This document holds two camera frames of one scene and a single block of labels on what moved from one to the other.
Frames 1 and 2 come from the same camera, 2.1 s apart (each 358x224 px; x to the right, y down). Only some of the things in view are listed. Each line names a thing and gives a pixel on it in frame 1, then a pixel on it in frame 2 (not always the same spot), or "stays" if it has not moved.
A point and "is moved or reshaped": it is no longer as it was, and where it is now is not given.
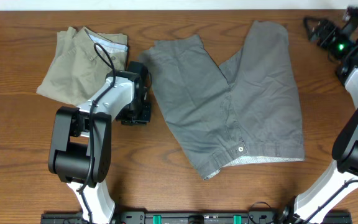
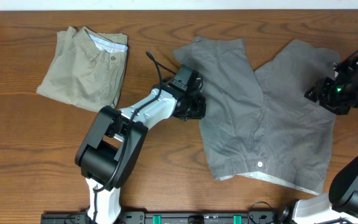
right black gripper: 325,27 → 320,92
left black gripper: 143,121 → 200,113
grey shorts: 245,109 is moved or reshaped
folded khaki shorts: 81,63 stays
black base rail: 189,217 stays
